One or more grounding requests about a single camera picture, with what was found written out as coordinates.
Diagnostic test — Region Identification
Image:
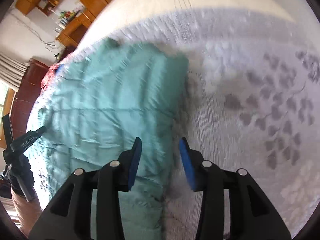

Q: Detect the teal quilted down jacket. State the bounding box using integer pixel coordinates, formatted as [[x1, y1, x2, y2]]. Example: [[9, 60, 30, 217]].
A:
[[26, 38, 189, 239]]

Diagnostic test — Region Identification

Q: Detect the person's left hand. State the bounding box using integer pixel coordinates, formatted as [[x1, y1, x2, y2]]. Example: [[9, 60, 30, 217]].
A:
[[11, 188, 42, 238]]

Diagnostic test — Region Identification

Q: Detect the dark red wooden headboard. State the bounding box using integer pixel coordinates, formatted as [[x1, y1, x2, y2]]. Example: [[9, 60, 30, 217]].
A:
[[10, 58, 49, 139]]

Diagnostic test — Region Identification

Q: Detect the red patterned cloth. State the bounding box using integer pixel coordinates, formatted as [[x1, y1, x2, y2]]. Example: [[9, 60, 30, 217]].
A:
[[41, 63, 60, 91]]

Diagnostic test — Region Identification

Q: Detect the grey striped curtain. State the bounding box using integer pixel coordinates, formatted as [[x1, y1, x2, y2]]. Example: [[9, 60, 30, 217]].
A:
[[0, 53, 29, 92]]

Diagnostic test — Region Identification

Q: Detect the wooden desk cabinet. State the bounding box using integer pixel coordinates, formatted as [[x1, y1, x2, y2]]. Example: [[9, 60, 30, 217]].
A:
[[55, 0, 151, 55]]

